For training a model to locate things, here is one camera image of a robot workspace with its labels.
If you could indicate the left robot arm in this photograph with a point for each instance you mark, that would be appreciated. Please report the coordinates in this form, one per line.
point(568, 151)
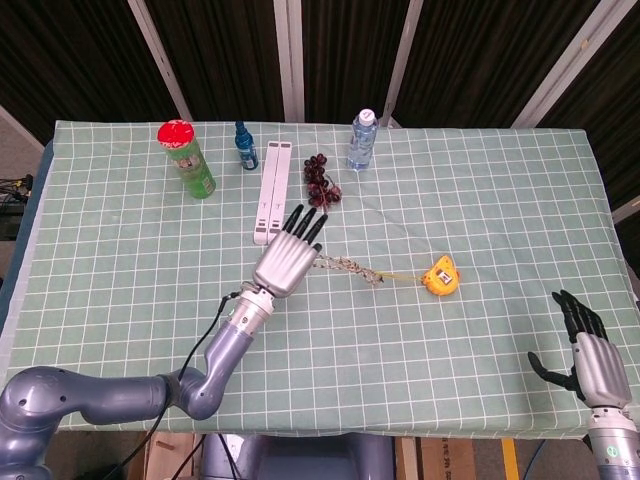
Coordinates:
point(150, 395)

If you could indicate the robot torso base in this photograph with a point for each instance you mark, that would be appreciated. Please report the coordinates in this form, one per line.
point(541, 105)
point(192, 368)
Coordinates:
point(300, 457)

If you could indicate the green chip can red lid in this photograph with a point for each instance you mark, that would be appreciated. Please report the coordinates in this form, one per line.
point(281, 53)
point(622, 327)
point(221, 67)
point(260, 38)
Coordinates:
point(187, 157)

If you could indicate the clear water bottle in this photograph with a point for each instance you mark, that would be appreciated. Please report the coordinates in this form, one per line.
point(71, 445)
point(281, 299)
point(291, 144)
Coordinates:
point(361, 142)

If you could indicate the small blue bottle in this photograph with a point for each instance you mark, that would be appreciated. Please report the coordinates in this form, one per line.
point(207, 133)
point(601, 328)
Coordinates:
point(245, 147)

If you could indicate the dark red grape bunch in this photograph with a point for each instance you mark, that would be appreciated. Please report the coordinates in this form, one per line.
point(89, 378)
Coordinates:
point(319, 180)

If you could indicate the white folding stand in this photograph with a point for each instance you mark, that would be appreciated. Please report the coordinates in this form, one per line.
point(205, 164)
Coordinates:
point(272, 190)

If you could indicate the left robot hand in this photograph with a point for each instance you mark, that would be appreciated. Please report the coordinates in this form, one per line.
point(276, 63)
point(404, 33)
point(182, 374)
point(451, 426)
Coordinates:
point(290, 257)

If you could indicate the yellow tape measure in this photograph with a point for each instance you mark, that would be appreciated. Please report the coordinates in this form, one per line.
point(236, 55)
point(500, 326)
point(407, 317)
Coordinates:
point(441, 276)

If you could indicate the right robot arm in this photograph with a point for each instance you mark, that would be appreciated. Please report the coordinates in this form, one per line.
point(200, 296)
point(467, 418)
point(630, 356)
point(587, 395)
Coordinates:
point(615, 440)

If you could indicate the green checkered tablecloth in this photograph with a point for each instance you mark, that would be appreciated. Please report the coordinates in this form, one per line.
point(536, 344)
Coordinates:
point(400, 350)

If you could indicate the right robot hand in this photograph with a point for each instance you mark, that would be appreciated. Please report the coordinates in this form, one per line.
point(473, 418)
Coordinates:
point(595, 370)

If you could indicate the brown cardboard box with print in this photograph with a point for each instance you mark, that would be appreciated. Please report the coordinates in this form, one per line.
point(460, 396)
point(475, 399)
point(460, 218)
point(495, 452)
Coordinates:
point(445, 457)

